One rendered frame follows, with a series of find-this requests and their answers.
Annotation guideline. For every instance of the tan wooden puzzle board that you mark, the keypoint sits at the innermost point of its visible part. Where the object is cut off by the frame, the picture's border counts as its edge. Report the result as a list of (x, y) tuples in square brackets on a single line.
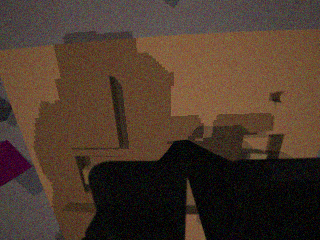
[(130, 99)]

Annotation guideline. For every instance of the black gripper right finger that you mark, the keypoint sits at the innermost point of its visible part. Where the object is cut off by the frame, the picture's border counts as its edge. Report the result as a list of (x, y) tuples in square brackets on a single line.
[(223, 189)]

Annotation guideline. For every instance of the magenta block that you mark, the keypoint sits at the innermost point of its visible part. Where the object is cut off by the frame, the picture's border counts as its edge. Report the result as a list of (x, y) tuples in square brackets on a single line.
[(12, 164)]

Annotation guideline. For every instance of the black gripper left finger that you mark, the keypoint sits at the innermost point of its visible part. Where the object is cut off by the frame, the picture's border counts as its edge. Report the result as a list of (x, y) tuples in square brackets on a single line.
[(162, 182)]

